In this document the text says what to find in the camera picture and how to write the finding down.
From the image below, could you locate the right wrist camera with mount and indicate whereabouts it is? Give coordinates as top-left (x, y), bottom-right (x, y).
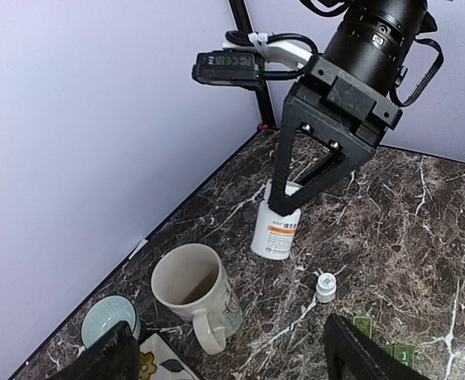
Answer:
top-left (192, 31), bottom-right (318, 91)

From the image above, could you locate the small white pill bottle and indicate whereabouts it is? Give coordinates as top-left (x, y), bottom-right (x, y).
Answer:
top-left (316, 272), bottom-right (337, 303)

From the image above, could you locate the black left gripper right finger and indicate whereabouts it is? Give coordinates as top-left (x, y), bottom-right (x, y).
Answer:
top-left (323, 313), bottom-right (426, 380)

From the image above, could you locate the floral square ceramic plate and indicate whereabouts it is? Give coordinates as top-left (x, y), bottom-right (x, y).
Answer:
top-left (138, 332), bottom-right (204, 380)

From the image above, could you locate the celadon ceramic bowl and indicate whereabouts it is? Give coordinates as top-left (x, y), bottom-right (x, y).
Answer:
top-left (81, 295), bottom-right (141, 348)

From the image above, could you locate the beige printed ceramic mug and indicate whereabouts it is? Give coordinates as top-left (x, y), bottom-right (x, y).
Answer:
top-left (151, 243), bottom-right (243, 355)

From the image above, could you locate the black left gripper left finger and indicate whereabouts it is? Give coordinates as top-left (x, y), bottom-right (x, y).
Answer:
top-left (49, 321), bottom-right (140, 380)

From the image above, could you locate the green weekly pill organizer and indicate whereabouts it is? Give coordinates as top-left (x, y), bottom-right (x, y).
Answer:
top-left (353, 316), bottom-right (415, 368)

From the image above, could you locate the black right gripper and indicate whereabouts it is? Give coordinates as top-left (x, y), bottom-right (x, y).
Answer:
top-left (269, 56), bottom-right (402, 216)

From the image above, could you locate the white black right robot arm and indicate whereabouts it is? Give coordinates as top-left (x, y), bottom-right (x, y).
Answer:
top-left (269, 1), bottom-right (444, 216)

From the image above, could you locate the black right frame post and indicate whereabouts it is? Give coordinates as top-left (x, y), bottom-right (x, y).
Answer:
top-left (227, 0), bottom-right (276, 130)

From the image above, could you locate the white pill bottle orange label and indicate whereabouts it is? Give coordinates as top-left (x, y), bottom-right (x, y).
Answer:
top-left (250, 179), bottom-right (301, 260)

